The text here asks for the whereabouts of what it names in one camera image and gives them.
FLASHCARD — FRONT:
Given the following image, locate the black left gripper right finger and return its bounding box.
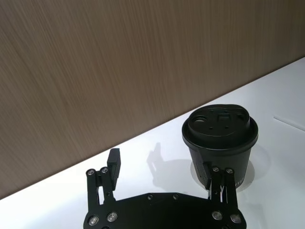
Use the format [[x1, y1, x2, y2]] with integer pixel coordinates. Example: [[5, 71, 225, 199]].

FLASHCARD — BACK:
[[201, 161, 247, 227]]

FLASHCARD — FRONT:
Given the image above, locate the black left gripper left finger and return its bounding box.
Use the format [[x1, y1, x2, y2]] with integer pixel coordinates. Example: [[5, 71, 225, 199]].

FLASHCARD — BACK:
[[83, 148, 122, 227]]

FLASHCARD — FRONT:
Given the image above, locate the white round table disc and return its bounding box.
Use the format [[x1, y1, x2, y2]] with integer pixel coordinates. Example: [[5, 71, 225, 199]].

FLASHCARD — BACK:
[[190, 160, 255, 192]]

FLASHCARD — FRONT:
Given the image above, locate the black paper cup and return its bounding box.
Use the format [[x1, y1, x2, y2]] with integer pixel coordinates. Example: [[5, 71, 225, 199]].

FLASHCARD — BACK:
[[185, 142, 255, 191]]

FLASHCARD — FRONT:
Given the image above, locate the black plastic cup lid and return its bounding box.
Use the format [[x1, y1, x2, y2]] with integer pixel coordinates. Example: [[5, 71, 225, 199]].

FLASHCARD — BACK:
[[181, 104, 259, 151]]

